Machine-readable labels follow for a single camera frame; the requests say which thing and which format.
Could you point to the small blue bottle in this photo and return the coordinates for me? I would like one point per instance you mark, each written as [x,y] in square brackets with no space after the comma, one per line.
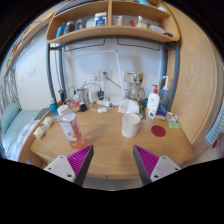
[53,107]

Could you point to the grey metal frame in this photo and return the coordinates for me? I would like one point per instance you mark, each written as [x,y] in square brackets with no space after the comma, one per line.
[49,73]

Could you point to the white and pink packet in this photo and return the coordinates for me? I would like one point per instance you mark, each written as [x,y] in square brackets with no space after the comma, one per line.
[172,117]

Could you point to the blue spray bottle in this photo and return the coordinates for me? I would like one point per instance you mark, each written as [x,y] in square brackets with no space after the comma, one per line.
[165,95]

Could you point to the striped hanging towel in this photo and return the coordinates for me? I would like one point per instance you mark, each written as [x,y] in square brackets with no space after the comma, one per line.
[216,128]

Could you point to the white faceted paper box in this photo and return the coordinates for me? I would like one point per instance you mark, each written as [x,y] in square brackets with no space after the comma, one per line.
[129,106]

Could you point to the wooden shelf unit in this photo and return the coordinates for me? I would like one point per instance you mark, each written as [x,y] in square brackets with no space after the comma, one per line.
[110,30]

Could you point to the clear bottle with pink drink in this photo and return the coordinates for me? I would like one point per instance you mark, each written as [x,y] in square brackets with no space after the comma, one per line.
[70,128]

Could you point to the green packet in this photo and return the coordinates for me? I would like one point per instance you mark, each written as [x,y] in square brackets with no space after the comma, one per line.
[174,125]

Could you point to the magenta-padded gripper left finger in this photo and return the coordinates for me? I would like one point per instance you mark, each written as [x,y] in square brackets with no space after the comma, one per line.
[63,166]

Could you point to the round wrapped bun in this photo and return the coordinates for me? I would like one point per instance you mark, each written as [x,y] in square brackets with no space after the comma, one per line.
[48,121]
[39,132]

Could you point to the white plastic cup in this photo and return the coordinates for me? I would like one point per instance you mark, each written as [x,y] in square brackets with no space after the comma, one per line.
[130,126]

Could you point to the teal bed mattress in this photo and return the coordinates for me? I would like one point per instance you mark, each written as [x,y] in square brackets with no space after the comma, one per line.
[16,123]

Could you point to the blue packet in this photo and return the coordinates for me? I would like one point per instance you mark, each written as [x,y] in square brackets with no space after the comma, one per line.
[161,112]

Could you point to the white bottle with red pump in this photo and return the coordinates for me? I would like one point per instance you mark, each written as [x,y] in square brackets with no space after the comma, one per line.
[153,103]

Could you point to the small white oval device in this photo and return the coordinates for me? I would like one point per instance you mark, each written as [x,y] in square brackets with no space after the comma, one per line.
[102,110]

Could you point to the white desk lamp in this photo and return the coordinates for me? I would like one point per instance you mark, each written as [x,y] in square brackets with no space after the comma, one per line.
[120,76]

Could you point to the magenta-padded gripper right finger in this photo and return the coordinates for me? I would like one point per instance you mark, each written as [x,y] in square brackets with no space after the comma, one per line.
[160,166]

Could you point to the flat round red coaster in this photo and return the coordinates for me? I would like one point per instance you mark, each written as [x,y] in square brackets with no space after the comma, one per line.
[158,131]

